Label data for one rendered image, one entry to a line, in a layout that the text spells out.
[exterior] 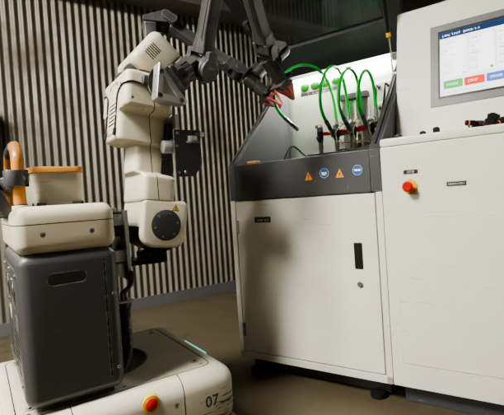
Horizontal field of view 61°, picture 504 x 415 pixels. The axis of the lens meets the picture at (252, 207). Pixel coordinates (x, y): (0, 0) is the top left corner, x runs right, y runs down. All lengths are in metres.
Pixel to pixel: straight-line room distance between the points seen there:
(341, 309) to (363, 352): 0.18
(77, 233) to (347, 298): 1.03
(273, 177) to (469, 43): 0.92
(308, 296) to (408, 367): 0.45
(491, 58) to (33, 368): 1.81
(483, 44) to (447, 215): 0.71
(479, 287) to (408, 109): 0.76
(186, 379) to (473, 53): 1.56
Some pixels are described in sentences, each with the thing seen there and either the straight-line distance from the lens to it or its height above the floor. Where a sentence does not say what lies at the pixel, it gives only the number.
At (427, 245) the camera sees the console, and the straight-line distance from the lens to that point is 1.60.
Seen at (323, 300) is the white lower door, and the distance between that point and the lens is 1.78.
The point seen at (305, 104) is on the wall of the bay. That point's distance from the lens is 2.39.
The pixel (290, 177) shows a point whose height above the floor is 0.87.
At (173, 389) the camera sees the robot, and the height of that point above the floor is 0.26.
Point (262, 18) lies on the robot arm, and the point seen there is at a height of 1.43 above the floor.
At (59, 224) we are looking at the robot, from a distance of 1.21.
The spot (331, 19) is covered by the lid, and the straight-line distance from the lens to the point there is 2.20.
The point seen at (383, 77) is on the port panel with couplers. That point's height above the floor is 1.34.
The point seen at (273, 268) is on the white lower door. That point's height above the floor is 0.49.
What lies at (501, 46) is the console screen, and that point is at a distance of 1.92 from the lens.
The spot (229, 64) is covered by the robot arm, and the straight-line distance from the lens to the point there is 1.98.
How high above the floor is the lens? 0.79
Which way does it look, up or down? 1 degrees down
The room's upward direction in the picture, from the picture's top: 4 degrees counter-clockwise
